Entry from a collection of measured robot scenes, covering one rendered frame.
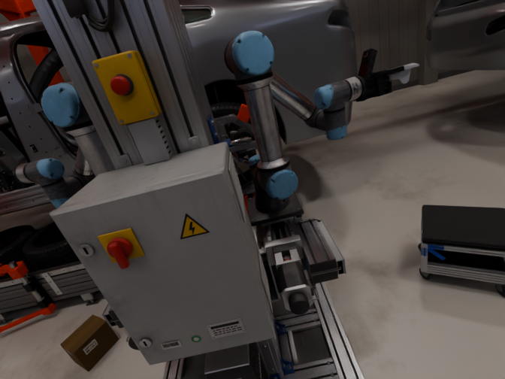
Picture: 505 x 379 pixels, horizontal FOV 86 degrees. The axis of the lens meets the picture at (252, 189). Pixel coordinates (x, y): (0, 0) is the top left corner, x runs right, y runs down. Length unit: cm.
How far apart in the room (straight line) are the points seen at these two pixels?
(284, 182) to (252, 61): 39
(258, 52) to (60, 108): 59
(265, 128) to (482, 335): 142
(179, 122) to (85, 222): 30
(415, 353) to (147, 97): 155
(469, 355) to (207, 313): 131
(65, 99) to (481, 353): 189
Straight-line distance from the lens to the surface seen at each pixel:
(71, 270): 245
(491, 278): 190
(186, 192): 51
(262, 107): 87
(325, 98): 98
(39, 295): 268
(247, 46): 84
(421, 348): 169
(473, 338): 178
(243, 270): 61
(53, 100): 100
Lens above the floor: 139
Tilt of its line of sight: 25 degrees down
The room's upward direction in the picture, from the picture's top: 15 degrees counter-clockwise
